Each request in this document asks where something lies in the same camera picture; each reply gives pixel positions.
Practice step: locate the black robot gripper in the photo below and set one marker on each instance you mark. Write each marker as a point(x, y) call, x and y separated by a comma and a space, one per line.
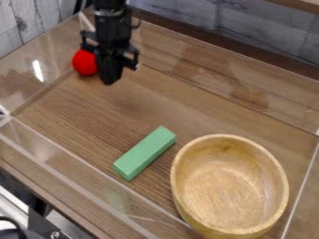
point(110, 40)

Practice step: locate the red plush strawberry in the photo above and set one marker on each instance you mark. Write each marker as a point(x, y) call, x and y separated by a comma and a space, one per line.
point(84, 63)

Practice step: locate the green rectangular block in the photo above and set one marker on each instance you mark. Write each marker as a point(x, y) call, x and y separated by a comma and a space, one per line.
point(135, 160)

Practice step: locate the wooden bowl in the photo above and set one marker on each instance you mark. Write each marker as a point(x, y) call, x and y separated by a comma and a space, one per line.
point(230, 187)

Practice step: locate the clear acrylic corner bracket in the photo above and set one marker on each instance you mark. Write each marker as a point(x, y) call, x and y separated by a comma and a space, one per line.
point(86, 24)

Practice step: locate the clear acrylic tray wall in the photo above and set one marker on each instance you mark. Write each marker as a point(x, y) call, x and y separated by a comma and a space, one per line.
point(67, 126)

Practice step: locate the black metal mount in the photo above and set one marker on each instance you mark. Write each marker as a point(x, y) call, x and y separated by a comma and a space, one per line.
point(43, 227)

